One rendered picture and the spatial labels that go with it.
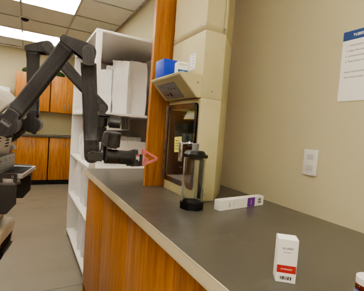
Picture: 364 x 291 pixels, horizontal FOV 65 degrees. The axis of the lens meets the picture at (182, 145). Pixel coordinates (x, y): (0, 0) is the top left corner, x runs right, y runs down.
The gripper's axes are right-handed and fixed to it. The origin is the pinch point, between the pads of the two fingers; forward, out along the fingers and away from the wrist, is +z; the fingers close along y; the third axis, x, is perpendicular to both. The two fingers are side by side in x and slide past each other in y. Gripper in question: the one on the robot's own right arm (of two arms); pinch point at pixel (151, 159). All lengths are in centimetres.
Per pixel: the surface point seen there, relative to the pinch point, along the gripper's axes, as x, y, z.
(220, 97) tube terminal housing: -30.2, -9.5, 29.0
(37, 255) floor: 84, 192, -28
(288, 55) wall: -54, -22, 60
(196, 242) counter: 26.0, -41.5, -1.9
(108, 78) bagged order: -75, 124, 10
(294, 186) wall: 10, -22, 64
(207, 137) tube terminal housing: -11.5, -6.4, 24.3
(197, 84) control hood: -33.5, -10.1, 16.2
